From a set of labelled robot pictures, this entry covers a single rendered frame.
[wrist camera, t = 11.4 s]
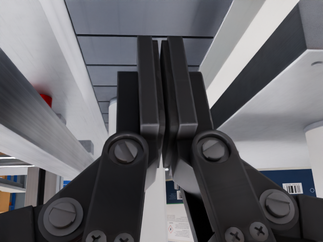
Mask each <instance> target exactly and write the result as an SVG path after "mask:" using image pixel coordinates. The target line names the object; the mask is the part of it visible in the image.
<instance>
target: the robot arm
mask: <svg viewBox="0 0 323 242"><path fill-rule="evenodd" d="M161 154H162V165H163V168H168V173H169V176H170V175H172V179H173V181H174V182H175V183H176V184H178V185H179V186H180V192H181V196H182V199H183V203H184V207H185V210H186V215H187V218H188V222H189V225H190V229H191V233H192V236H193V240H194V242H323V198H319V197H314V196H309V195H303V194H298V195H291V194H290V193H288V192H287V191H286V190H285V189H283V188H282V187H281V186H279V185H278V184H276V183H275V182H273V181H272V180H271V179H269V178H268V177H266V176H265V175H264V174H262V173H261V172H259V171H258V170H257V169H255V168H254V167H252V166H251V165H250V164H248V163H247V162H246V161H244V160H243V159H241V157H240V155H239V153H238V150H237V148H236V146H235V144H234V142H233V140H232V139H231V138H230V137H229V136H228V135H227V134H225V133H223V132H221V131H219V130H215V129H214V126H213V122H212V117H211V111H210V107H209V102H208V98H207V93H206V88H205V84H204V80H203V75H202V73H201V72H189V71H188V65H187V60H186V53H185V47H184V42H183V37H182V36H168V37H167V40H162V41H161V53H160V58H159V48H158V41H157V40H152V36H137V71H136V72H130V71H118V72H117V107H116V133H115V134H113V135H111V136H110V137H109V138H108V139H107V140H106V141H105V144H104V146H103V149H102V154H101V156H100V157H99V158H97V159H96V160H95V161H94V162H93V163H92V164H90V165H89V166H88V167H87V168H86V169H85V170H83V171H82V172H81V173H80V174H79V175H77V176H76V177H75V178H74V179H73V180H72V181H70V182H69V183H68V184H67V185H66V186H64V187H63V188H62V189H61V190H60V191H59V192H57V193H56V194H55V195H54V196H53V197H52V198H51V199H50V200H48V202H46V204H43V205H39V206H35V207H33V206H32V205H30V206H26V207H22V208H19V209H15V210H11V211H7V212H4V213H0V242H140V235H141V226H142V218H143V209H144V201H145V192H146V190H147V189H148V188H149V187H150V186H151V185H152V184H153V183H154V182H155V180H156V173H157V168H159V166H160V160H161Z"/></svg>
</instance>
